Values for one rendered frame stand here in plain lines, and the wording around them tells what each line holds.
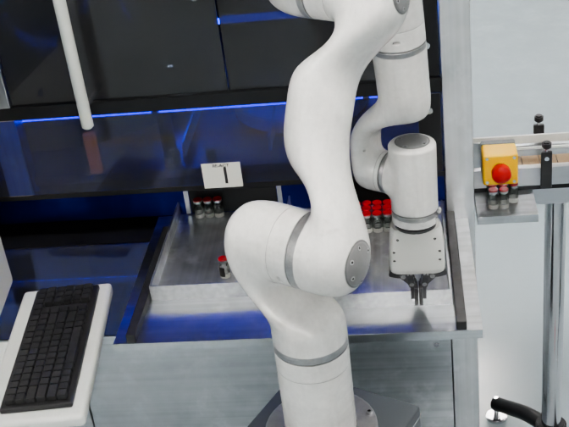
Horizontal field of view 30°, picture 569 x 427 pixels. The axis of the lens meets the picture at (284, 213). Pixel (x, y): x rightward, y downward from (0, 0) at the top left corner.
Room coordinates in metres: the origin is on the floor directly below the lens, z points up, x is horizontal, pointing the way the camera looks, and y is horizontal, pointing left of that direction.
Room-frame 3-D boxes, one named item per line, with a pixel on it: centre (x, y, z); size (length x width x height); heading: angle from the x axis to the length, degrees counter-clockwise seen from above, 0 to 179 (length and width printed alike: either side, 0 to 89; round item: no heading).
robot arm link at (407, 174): (1.63, -0.23, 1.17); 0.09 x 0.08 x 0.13; 52
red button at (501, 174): (1.90, -0.46, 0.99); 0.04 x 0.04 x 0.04; 82
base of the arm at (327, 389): (1.34, -0.02, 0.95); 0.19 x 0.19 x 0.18
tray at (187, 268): (1.92, 0.14, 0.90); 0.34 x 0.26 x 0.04; 172
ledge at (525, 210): (1.99, -0.49, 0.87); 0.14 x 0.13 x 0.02; 172
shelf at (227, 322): (1.82, -0.02, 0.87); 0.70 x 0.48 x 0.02; 82
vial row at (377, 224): (1.92, -0.21, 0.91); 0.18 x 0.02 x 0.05; 82
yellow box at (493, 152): (1.95, -0.47, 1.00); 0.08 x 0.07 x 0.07; 172
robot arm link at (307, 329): (1.36, 0.01, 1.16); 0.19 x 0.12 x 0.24; 52
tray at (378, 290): (1.81, -0.19, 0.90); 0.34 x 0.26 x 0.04; 172
